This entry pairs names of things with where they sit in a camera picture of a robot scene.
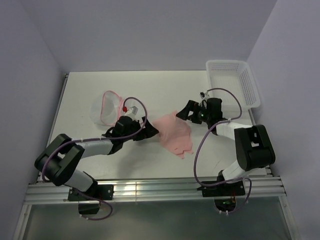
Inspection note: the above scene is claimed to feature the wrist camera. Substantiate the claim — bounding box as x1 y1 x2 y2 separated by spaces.
122 106 139 119
199 91 210 100

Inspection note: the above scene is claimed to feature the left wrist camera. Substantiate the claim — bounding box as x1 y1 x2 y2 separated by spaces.
122 106 139 119

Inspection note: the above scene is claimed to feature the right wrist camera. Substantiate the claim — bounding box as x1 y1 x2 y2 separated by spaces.
199 91 210 100

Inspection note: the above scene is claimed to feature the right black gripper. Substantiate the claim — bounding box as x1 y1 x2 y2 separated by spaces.
176 100 212 125

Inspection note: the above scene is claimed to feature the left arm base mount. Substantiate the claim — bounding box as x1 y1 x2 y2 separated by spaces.
67 184 114 221

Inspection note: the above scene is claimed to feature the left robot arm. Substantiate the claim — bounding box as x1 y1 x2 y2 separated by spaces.
34 116 159 200

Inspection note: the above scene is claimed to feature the white mesh laundry bag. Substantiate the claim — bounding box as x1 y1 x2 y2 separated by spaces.
89 90 148 127

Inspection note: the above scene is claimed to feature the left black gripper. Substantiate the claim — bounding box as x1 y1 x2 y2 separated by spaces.
121 116 159 142

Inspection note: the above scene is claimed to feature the pink bra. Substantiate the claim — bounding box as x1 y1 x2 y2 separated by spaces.
152 110 194 159

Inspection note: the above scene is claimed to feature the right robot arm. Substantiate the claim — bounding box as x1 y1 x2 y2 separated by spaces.
176 97 276 195

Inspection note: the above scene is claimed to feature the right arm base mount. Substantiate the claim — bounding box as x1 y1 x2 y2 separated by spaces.
197 181 246 215

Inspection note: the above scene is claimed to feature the white plastic basket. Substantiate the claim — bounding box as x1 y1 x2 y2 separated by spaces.
205 60 261 111

